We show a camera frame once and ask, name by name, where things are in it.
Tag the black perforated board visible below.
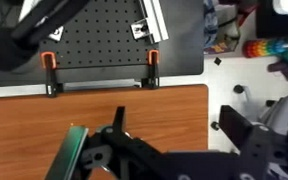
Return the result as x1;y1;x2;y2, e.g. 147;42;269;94
0;0;206;89

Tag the dark green flat bar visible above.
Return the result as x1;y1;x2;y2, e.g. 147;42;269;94
44;124;90;180

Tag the black perforated breadboard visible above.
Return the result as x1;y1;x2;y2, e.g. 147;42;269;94
38;0;162;70

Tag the colorful fabric bag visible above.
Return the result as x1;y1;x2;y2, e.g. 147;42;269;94
203;0;252;56

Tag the black storage bin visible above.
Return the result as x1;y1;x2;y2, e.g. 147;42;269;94
255;0;288;39

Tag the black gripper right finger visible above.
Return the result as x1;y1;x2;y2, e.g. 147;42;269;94
219;104;276;158

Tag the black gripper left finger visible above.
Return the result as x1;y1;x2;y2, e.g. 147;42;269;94
80;105;168;180

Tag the rainbow knitted toy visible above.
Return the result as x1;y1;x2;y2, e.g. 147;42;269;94
242;38;288;69

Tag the gray office chair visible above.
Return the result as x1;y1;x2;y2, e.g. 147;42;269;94
233;84;288;134

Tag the black clamp with orange handle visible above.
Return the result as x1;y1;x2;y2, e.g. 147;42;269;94
140;49;161;90
39;50;65;98

